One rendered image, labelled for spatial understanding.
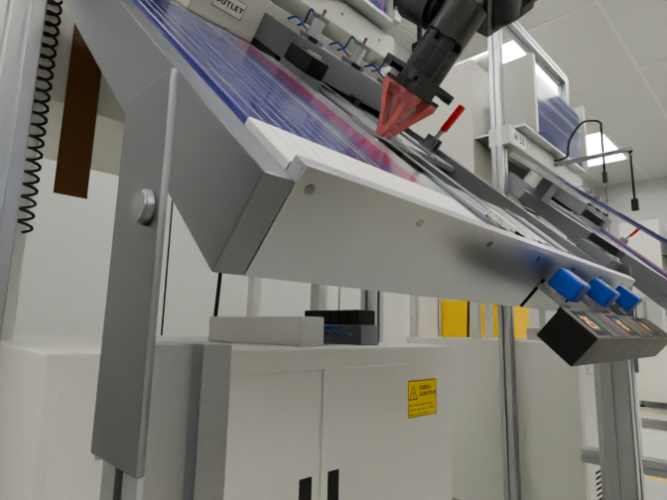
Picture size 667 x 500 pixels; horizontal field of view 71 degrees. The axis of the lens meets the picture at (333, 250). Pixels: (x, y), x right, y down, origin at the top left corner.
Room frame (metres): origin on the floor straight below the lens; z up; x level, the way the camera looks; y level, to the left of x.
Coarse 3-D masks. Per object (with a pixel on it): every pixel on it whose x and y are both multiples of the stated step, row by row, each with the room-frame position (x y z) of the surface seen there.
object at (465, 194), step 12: (324, 84) 0.73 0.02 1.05; (336, 96) 0.71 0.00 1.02; (348, 108) 0.69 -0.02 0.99; (360, 120) 0.67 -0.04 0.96; (372, 120) 0.65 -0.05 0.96; (396, 144) 0.62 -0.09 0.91; (408, 156) 0.61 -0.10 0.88; (420, 156) 0.60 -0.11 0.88; (432, 168) 0.58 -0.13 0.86; (444, 180) 0.57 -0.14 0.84; (456, 192) 0.56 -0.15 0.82; (468, 192) 0.55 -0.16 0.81; (480, 204) 0.53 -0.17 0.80
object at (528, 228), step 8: (424, 176) 0.57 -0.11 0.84; (440, 184) 0.59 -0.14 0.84; (448, 192) 0.56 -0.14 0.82; (456, 200) 0.54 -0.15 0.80; (464, 200) 0.56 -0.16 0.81; (472, 208) 0.56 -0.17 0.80; (496, 208) 0.70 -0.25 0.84; (504, 208) 0.73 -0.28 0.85; (480, 216) 0.53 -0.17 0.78; (504, 216) 0.67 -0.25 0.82; (512, 216) 0.72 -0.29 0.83; (520, 224) 0.70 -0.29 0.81; (528, 224) 0.73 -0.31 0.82; (528, 232) 0.67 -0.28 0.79; (536, 232) 0.70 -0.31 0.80; (536, 240) 0.64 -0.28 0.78; (544, 240) 0.69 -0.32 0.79; (552, 240) 0.75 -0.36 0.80; (560, 248) 0.69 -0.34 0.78; (576, 256) 0.68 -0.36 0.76
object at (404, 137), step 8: (168, 0) 0.66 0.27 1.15; (184, 8) 0.69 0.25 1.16; (328, 96) 0.71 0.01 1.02; (336, 104) 0.70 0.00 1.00; (344, 112) 0.68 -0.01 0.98; (368, 112) 0.90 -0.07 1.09; (376, 120) 0.85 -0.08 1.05; (368, 128) 0.71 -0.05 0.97; (376, 136) 0.73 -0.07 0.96; (400, 136) 0.84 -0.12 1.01; (408, 136) 0.94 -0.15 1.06; (408, 144) 0.80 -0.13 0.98; (416, 144) 0.85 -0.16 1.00; (400, 152) 0.92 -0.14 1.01; (424, 152) 0.83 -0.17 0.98; (432, 160) 0.84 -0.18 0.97; (440, 160) 0.87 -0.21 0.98; (448, 168) 0.88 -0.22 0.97
